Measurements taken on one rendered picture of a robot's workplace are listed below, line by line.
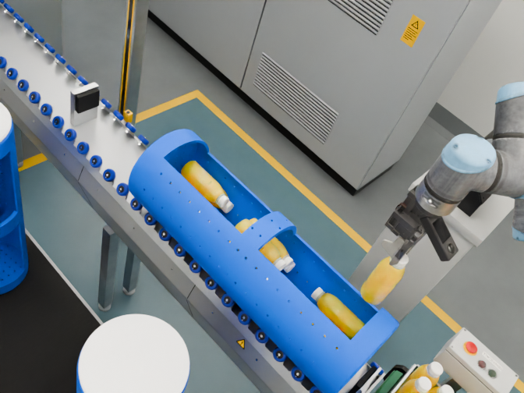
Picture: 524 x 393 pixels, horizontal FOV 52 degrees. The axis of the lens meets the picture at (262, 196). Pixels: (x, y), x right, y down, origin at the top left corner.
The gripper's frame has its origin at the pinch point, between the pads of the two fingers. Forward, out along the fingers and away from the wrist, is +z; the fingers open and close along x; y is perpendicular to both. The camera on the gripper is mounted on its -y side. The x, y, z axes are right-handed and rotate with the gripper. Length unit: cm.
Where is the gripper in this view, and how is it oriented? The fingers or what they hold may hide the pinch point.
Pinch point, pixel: (400, 258)
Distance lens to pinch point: 136.3
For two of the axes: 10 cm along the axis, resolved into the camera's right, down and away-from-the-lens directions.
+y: -7.0, -6.4, 3.2
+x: -6.7, 4.3, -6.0
